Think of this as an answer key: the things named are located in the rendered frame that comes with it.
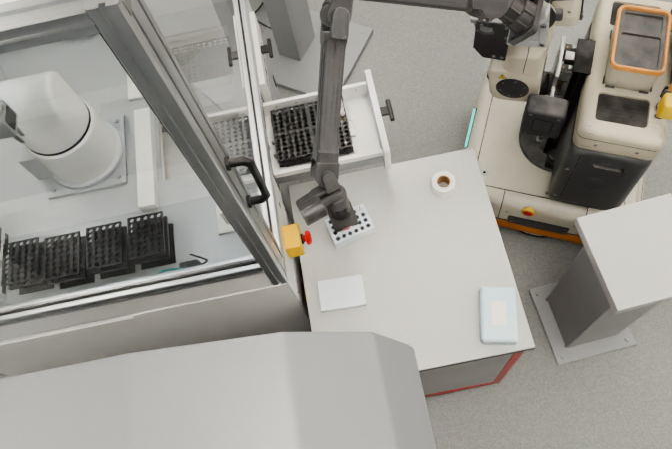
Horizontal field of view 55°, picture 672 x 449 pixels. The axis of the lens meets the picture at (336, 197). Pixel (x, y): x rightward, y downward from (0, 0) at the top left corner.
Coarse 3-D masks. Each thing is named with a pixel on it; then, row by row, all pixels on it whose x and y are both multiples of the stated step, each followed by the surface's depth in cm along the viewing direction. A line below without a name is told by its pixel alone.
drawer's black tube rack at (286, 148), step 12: (288, 108) 192; (300, 108) 192; (312, 108) 195; (276, 120) 191; (288, 120) 190; (300, 120) 190; (312, 120) 193; (276, 132) 193; (288, 132) 189; (300, 132) 192; (312, 132) 188; (276, 144) 187; (288, 144) 187; (300, 144) 186; (312, 144) 186; (348, 144) 189; (288, 156) 185; (300, 156) 185
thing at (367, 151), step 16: (304, 96) 194; (352, 96) 198; (272, 112) 198; (352, 112) 197; (368, 112) 196; (272, 128) 197; (368, 128) 194; (368, 144) 191; (272, 160) 193; (352, 160) 184; (368, 160) 186; (288, 176) 186; (304, 176) 188
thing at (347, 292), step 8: (328, 280) 181; (336, 280) 181; (344, 280) 181; (352, 280) 181; (360, 280) 180; (320, 288) 181; (328, 288) 180; (336, 288) 180; (344, 288) 180; (352, 288) 180; (360, 288) 179; (320, 296) 180; (328, 296) 179; (336, 296) 179; (344, 296) 179; (352, 296) 179; (360, 296) 178; (320, 304) 179; (328, 304) 178; (336, 304) 178; (344, 304) 178; (352, 304) 178; (360, 304) 177
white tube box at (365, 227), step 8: (360, 216) 186; (368, 216) 186; (328, 224) 186; (360, 224) 185; (368, 224) 186; (336, 232) 186; (344, 232) 185; (352, 232) 184; (360, 232) 184; (368, 232) 186; (336, 240) 184; (344, 240) 184; (352, 240) 186; (336, 248) 186
